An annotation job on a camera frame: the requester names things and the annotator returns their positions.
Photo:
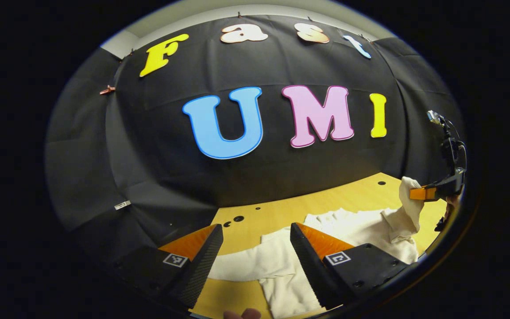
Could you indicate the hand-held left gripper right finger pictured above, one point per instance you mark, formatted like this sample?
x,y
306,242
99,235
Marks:
x,y
310,270

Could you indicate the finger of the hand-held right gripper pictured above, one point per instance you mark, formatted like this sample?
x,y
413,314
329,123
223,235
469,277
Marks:
x,y
447,188

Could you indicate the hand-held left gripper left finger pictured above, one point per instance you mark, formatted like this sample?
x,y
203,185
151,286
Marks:
x,y
199,270

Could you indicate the cream white garment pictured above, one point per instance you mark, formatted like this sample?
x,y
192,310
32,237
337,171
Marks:
x,y
361,230

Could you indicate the black backdrop cloth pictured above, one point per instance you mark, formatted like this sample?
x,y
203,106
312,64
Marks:
x,y
171,177

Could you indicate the small white cloth tag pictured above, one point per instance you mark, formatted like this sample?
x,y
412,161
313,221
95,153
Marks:
x,y
122,205

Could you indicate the red cloth clip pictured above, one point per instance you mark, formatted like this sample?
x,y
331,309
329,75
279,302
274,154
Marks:
x,y
107,90

